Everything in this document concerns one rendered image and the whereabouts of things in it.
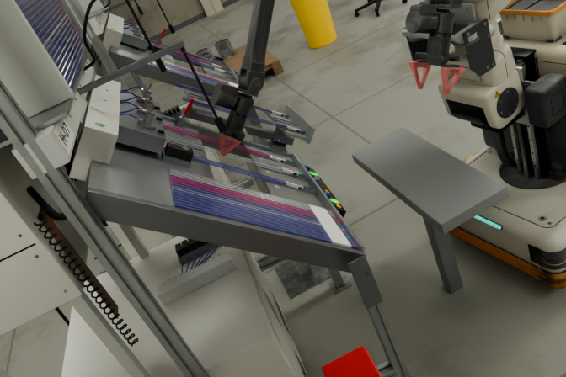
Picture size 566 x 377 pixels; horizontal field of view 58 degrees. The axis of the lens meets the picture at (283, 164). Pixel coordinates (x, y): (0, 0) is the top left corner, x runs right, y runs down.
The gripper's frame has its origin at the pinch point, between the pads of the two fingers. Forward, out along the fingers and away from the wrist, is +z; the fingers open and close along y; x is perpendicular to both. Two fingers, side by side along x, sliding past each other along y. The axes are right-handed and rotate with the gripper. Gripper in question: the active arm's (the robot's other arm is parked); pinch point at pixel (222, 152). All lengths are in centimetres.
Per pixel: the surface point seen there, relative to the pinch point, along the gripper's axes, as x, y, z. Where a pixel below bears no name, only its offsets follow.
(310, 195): 28.0, 14.3, 0.4
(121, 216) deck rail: -31, 49, 5
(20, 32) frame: -60, 38, -24
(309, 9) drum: 128, -334, -52
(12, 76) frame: -59, 38, -15
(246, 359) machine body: 13, 49, 38
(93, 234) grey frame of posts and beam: -35, 53, 8
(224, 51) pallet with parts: 82, -401, 24
